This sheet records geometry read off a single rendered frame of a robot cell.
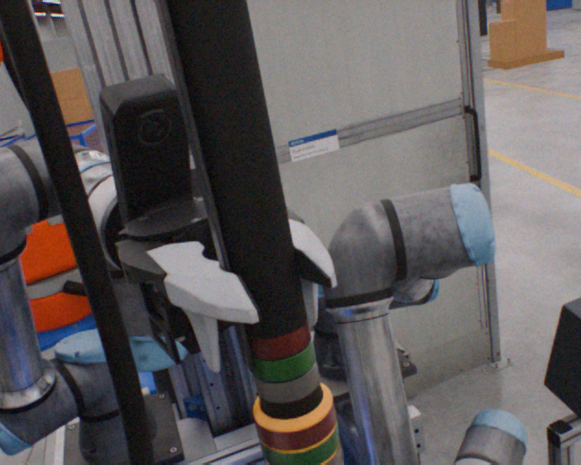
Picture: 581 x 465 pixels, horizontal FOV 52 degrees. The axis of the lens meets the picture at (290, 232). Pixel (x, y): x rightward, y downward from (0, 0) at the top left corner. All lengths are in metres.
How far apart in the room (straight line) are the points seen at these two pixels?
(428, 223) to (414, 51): 1.69
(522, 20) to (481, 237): 12.03
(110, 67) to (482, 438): 0.89
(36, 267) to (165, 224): 3.97
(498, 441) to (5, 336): 0.71
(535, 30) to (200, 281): 12.74
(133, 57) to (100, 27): 0.08
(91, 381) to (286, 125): 1.34
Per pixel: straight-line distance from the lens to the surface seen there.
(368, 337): 0.81
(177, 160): 0.38
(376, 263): 0.79
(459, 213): 0.81
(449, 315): 2.83
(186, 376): 1.41
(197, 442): 1.36
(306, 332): 0.30
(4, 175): 0.87
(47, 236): 4.29
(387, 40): 2.38
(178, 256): 0.31
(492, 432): 0.84
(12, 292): 0.95
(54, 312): 4.37
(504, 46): 12.70
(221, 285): 0.27
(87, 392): 1.15
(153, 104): 0.35
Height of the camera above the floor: 1.76
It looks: 20 degrees down
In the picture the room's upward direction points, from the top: 11 degrees counter-clockwise
